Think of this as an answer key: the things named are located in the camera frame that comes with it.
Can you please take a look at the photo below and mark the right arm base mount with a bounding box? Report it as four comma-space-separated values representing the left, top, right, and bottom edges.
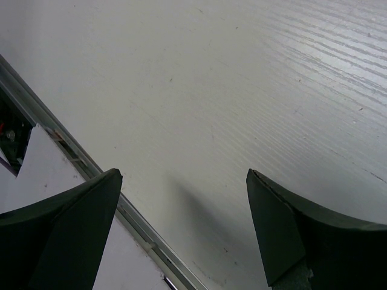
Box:
1, 89, 33, 176

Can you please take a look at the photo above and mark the aluminium table frame rail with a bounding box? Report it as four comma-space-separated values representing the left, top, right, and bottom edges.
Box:
1, 57, 207, 289

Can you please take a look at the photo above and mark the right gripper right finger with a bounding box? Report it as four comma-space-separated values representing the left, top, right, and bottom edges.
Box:
246, 169, 386, 289

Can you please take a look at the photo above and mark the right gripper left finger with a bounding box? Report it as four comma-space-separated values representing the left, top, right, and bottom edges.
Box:
1, 169, 123, 289

